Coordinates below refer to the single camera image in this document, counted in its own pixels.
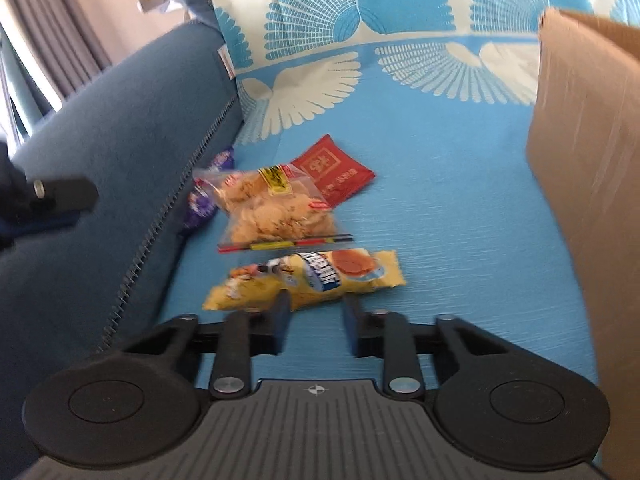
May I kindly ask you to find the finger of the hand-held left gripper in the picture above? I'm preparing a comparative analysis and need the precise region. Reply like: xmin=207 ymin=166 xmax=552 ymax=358
xmin=27 ymin=176 xmax=99 ymax=213

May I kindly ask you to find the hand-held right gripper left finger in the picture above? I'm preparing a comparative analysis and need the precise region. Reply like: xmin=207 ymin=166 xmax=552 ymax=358
xmin=120 ymin=291 xmax=292 ymax=400

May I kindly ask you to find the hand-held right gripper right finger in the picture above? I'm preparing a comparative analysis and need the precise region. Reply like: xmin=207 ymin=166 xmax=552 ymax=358
xmin=341 ymin=294 xmax=516 ymax=400

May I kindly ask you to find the yellow snack packet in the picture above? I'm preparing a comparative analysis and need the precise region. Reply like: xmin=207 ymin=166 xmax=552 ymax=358
xmin=201 ymin=249 xmax=404 ymax=312

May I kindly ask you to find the brown cardboard box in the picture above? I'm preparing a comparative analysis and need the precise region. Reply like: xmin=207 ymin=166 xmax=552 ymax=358
xmin=525 ymin=7 xmax=640 ymax=480

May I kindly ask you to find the dark blue sofa cushion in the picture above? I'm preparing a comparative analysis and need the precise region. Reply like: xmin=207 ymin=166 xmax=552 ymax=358
xmin=0 ymin=0 xmax=246 ymax=480

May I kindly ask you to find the clear cracker bag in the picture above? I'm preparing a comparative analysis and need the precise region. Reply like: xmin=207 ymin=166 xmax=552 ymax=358
xmin=192 ymin=162 xmax=355 ymax=254

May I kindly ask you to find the purple snack packet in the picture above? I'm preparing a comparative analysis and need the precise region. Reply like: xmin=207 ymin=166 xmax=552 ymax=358
xmin=181 ymin=182 xmax=217 ymax=233
xmin=211 ymin=146 xmax=237 ymax=173

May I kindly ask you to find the red snack packet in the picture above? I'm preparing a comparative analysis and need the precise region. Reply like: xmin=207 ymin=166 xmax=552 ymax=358
xmin=290 ymin=134 xmax=377 ymax=207

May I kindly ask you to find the blue fan-print blanket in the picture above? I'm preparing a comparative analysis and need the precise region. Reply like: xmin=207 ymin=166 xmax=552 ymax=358
xmin=160 ymin=0 xmax=640 ymax=461

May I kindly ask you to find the grey curtain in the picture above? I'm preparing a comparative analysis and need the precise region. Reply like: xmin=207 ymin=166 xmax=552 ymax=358
xmin=0 ymin=0 xmax=116 ymax=146

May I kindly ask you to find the white sofa label tag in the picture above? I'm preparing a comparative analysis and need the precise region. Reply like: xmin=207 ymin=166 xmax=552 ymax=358
xmin=218 ymin=46 xmax=237 ymax=82

